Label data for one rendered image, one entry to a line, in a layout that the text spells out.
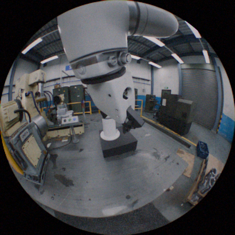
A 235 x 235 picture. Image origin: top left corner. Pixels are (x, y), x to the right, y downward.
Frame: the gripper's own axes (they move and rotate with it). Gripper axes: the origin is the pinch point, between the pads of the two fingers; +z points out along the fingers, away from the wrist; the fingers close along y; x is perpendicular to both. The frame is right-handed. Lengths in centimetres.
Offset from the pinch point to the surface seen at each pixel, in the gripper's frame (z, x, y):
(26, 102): -17, 55, 94
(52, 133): 36, 55, 74
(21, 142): -9, 48, 29
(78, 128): 49, 21, 57
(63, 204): 10, 55, -8
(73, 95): 147, -29, 367
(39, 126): 7, 45, 54
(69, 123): 24, 21, 46
